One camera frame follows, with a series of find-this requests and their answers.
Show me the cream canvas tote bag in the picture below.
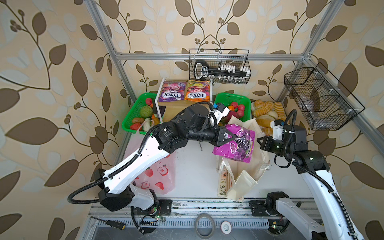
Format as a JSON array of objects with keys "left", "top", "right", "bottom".
[{"left": 216, "top": 117, "right": 270, "bottom": 202}]

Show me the white bread tray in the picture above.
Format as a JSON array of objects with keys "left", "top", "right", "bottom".
[{"left": 251, "top": 100, "right": 287, "bottom": 136}]

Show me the green cabbage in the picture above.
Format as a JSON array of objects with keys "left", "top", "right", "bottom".
[{"left": 140, "top": 105, "right": 153, "bottom": 119}]

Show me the purple snack bag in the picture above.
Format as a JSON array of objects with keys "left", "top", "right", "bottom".
[{"left": 213, "top": 124, "right": 256, "bottom": 164}]

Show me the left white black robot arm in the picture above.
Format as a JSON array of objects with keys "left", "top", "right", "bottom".
[{"left": 68, "top": 102, "right": 236, "bottom": 212}]

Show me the black handle screwdriver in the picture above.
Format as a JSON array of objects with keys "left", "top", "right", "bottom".
[{"left": 91, "top": 216, "right": 126, "bottom": 231}]

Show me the black barcode scanner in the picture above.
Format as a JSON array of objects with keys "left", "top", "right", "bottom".
[{"left": 194, "top": 60, "right": 209, "bottom": 81}]

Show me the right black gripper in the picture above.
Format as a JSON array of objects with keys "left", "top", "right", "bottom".
[{"left": 256, "top": 134, "right": 292, "bottom": 159}]

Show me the green fruit basket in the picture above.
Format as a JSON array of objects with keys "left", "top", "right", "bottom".
[{"left": 214, "top": 93, "right": 253, "bottom": 122}]

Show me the left green vegetable basket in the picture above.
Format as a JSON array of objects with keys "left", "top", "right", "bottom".
[{"left": 122, "top": 93, "right": 157, "bottom": 134}]

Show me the orange Fox's candy bag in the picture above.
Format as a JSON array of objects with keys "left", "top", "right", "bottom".
[{"left": 185, "top": 81, "right": 211, "bottom": 102}]

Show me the large round bread loaf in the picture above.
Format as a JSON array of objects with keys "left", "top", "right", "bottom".
[{"left": 256, "top": 115, "right": 276, "bottom": 128}]

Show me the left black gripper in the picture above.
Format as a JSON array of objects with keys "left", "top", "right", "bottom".
[{"left": 183, "top": 121, "right": 236, "bottom": 146}]

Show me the grey tape roll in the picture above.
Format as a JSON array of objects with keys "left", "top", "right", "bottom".
[{"left": 194, "top": 213, "right": 216, "bottom": 240}]

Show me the white wooden two-tier shelf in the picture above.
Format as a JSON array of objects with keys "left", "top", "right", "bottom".
[{"left": 155, "top": 79, "right": 213, "bottom": 122}]

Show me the red strawberry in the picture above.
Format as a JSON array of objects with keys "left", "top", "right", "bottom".
[{"left": 130, "top": 123, "right": 142, "bottom": 131}]

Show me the black wire basket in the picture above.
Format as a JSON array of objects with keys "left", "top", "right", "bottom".
[
  {"left": 189, "top": 48, "right": 252, "bottom": 85},
  {"left": 284, "top": 62, "right": 366, "bottom": 131}
]

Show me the pink plastic grocery bag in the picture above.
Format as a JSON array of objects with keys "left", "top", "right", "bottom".
[{"left": 124, "top": 118, "right": 176, "bottom": 195}]

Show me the purple Fox's candy bag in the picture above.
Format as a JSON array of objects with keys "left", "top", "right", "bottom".
[{"left": 158, "top": 81, "right": 186, "bottom": 103}]

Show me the pink dragon fruit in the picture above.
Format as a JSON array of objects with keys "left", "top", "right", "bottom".
[{"left": 222, "top": 111, "right": 239, "bottom": 123}]

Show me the black wire basket right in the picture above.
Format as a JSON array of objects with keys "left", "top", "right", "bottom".
[{"left": 284, "top": 62, "right": 366, "bottom": 131}]

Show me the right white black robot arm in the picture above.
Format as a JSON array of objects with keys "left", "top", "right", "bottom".
[{"left": 250, "top": 120, "right": 364, "bottom": 240}]

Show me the black wire basket rear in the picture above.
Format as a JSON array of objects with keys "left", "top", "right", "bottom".
[{"left": 189, "top": 48, "right": 252, "bottom": 85}]

